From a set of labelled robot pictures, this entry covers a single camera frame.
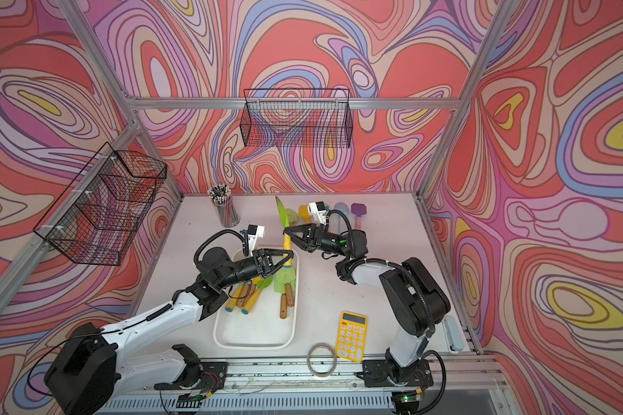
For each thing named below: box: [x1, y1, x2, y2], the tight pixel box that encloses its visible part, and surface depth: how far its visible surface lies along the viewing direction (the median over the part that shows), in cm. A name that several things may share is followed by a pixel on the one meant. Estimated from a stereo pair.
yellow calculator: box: [335, 310, 369, 363], surface depth 81 cm
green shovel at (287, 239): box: [275, 195, 293, 269], surface depth 70 cm
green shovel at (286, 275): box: [274, 266, 296, 320], surface depth 91 cm
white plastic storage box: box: [212, 248, 300, 350], surface depth 84 cm
